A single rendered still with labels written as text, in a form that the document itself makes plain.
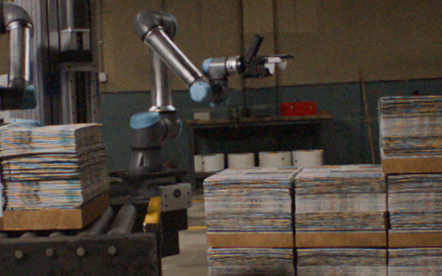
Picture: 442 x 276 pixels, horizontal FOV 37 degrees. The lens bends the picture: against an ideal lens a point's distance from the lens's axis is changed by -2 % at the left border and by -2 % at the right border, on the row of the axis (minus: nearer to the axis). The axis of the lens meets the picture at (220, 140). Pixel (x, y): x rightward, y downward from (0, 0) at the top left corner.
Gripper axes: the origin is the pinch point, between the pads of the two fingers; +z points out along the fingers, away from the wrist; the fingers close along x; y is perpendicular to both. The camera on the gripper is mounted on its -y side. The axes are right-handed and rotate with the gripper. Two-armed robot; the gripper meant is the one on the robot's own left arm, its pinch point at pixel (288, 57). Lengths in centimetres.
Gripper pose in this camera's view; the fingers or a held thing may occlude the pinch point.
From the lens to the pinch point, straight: 252.8
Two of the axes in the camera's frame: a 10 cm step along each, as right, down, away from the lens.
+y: 1.0, 9.8, 1.8
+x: -4.2, 2.0, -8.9
